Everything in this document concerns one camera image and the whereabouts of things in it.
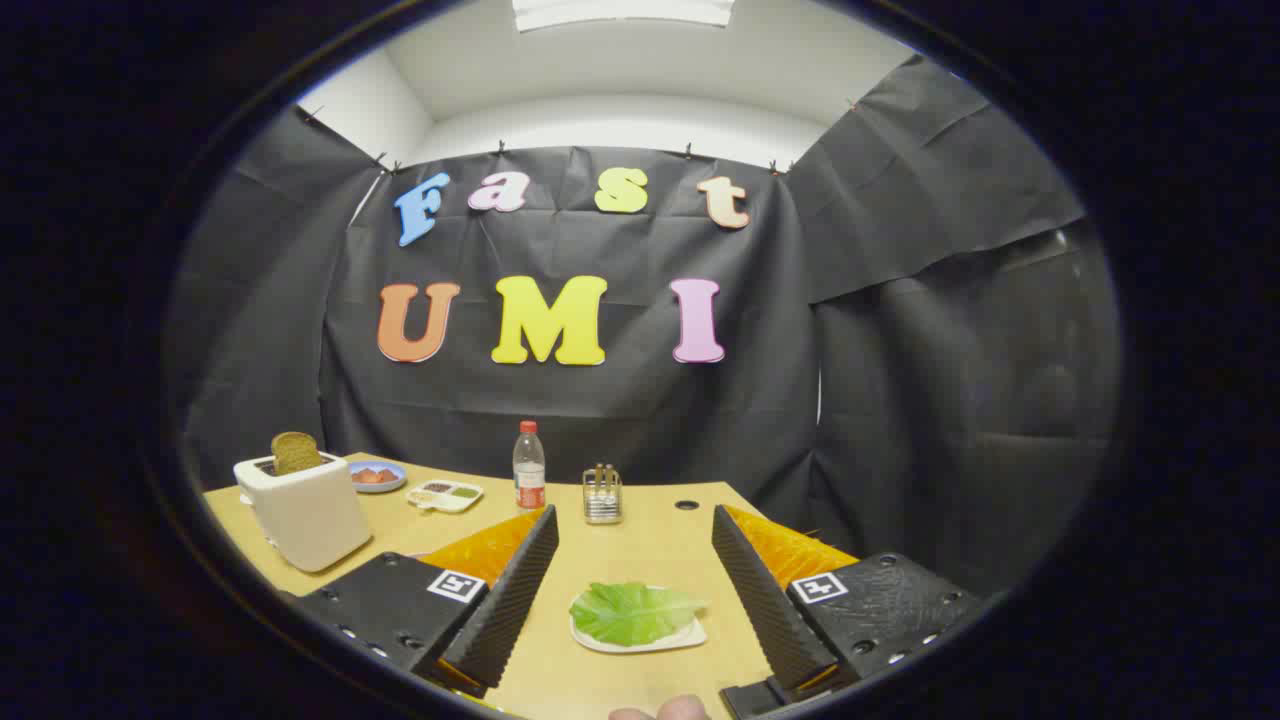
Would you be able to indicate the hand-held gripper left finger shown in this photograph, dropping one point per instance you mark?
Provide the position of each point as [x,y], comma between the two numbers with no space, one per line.
[510,600]

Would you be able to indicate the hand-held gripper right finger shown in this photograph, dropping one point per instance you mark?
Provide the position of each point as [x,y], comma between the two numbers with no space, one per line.
[770,610]

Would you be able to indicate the green lettuce leaf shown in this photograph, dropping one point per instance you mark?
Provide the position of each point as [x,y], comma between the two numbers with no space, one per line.
[630,612]

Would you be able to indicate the brown bread slice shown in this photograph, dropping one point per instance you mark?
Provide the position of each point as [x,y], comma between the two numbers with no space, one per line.
[295,453]

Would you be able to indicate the white square plate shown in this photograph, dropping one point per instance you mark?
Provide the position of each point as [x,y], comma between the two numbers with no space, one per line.
[682,638]

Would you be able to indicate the white divided seasoning tray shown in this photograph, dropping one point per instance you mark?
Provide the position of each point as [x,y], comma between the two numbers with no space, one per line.
[445,496]

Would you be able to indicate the clear plastic water bottle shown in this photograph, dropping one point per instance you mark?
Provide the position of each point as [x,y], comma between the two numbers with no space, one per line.
[529,470]

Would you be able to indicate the metal mesh utensil holder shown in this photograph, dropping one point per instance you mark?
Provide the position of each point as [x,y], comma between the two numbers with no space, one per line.
[603,505]

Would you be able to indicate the wooden utensils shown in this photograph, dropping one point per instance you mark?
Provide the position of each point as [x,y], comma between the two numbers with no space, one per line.
[603,475]

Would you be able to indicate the small blue plate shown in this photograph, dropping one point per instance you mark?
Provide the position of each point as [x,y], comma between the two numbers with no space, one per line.
[392,484]

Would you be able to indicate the red food pieces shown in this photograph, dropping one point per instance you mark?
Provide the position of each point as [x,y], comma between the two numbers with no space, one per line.
[372,475]

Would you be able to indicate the white toaster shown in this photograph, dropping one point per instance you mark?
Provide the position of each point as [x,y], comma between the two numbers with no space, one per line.
[310,515]

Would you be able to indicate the ceiling light panel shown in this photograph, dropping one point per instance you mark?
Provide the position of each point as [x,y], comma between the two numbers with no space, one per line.
[620,12]

